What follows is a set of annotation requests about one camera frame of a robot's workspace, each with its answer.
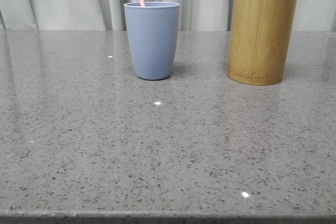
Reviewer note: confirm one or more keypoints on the blue plastic cup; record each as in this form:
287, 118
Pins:
152, 34

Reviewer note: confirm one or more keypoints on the bamboo wooden cup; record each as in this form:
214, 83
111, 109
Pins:
260, 36

